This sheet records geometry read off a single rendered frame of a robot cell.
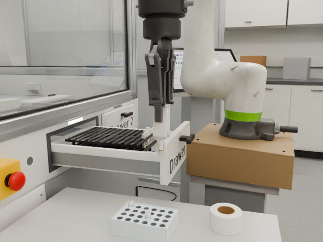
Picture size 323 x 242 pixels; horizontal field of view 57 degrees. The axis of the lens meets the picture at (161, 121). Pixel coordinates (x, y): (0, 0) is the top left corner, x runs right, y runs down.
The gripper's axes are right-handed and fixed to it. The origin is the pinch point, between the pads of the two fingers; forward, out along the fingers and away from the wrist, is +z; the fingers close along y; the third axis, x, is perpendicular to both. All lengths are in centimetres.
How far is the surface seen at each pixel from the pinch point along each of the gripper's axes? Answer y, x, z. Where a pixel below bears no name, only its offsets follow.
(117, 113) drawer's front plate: 48, 35, 8
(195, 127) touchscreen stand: 113, 16, 26
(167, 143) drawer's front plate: 8.4, 1.2, 7.2
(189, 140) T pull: 19.0, -1.8, 8.8
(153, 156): 9.6, 5.4, 11.2
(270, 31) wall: 383, -27, -53
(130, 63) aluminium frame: 68, 37, -11
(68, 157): 8.5, 29.6, 13.7
